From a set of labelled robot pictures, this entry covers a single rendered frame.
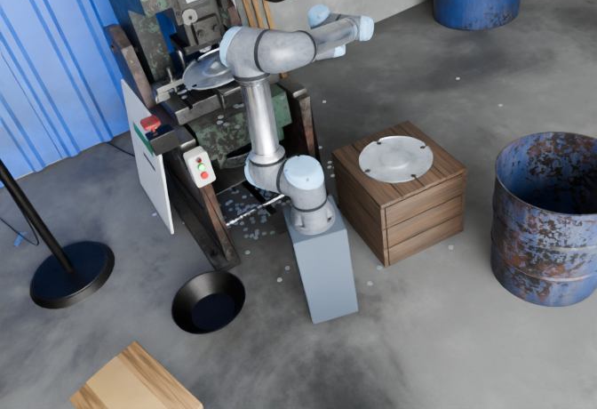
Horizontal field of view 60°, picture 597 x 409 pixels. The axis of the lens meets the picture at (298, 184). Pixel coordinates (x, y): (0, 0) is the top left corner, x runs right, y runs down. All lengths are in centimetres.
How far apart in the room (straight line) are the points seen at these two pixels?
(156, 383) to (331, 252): 67
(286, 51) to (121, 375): 106
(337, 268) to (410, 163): 54
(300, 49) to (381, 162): 79
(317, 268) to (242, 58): 75
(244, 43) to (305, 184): 45
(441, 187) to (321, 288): 60
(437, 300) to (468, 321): 13
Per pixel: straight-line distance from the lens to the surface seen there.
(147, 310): 228
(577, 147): 207
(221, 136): 199
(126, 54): 229
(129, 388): 168
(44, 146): 335
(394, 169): 204
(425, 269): 214
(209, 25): 196
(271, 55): 140
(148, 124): 185
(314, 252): 172
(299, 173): 156
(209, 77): 196
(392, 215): 196
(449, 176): 202
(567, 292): 204
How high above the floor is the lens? 165
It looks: 40 degrees down
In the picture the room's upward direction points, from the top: 12 degrees counter-clockwise
